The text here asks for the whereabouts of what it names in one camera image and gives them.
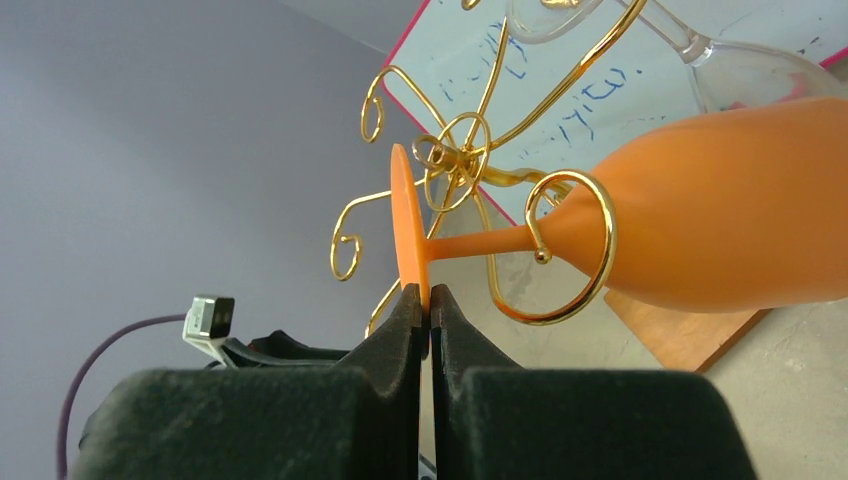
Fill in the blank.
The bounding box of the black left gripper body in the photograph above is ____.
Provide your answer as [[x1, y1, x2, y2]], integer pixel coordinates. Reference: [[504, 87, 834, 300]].
[[211, 330, 349, 369]]

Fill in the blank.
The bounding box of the orange plastic wine glass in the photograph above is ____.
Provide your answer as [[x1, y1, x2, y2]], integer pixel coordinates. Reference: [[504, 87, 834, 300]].
[[390, 97, 847, 324]]

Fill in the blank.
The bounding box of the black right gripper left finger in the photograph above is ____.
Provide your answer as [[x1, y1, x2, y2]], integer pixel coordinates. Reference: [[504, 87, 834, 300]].
[[71, 284, 424, 479]]

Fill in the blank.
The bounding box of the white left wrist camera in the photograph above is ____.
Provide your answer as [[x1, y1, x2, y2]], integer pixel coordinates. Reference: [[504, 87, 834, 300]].
[[182, 294, 235, 368]]

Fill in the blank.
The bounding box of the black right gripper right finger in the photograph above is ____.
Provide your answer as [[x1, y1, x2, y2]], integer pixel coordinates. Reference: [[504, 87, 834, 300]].
[[430, 285, 756, 479]]

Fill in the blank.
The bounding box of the pink framed whiteboard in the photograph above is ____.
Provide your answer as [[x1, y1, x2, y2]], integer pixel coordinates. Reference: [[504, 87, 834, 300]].
[[381, 0, 848, 230]]

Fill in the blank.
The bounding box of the clear wine glass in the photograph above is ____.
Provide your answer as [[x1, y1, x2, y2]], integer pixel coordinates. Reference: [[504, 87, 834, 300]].
[[506, 1, 847, 113]]

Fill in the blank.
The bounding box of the gold wire wine glass rack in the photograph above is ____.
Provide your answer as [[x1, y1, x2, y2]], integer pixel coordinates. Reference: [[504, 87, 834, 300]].
[[329, 0, 773, 374]]

